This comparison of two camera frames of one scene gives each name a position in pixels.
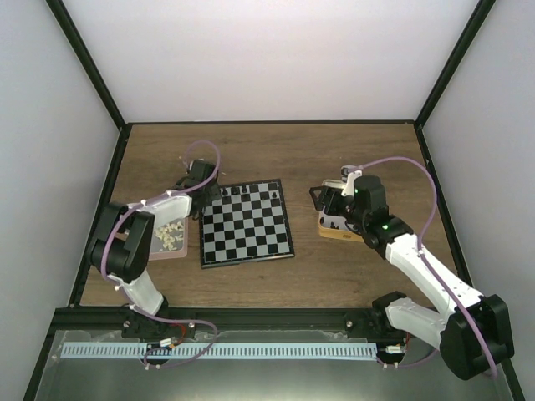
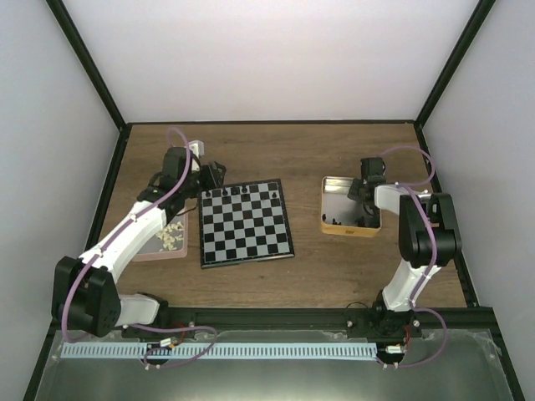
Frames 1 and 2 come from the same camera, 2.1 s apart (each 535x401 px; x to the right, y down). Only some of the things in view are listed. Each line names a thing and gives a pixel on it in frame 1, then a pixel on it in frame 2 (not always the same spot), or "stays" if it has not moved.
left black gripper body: x=215 y=195 -> x=213 y=180
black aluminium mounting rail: x=220 y=319 stays
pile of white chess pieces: x=169 y=233 stays
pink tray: x=170 y=241 stays
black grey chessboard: x=246 y=223 stays
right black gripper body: x=333 y=209 -> x=354 y=194
